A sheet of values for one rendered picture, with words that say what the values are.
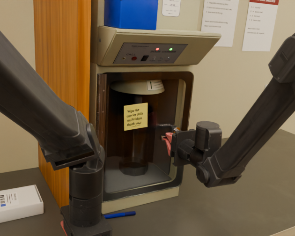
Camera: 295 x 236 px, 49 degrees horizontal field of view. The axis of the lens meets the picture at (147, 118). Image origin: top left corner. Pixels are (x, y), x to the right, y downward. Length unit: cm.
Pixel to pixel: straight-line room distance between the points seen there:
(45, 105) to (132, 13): 45
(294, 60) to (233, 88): 131
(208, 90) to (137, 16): 95
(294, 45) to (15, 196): 90
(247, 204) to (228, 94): 73
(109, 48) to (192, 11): 32
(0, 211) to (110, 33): 60
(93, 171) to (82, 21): 36
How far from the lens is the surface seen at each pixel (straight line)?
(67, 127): 46
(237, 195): 127
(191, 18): 102
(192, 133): 91
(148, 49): 86
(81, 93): 79
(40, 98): 39
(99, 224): 61
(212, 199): 121
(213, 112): 175
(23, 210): 107
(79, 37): 77
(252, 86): 190
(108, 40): 81
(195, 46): 93
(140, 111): 96
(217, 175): 75
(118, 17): 79
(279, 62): 53
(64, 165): 56
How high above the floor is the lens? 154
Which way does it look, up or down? 17 degrees down
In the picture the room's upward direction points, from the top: 4 degrees clockwise
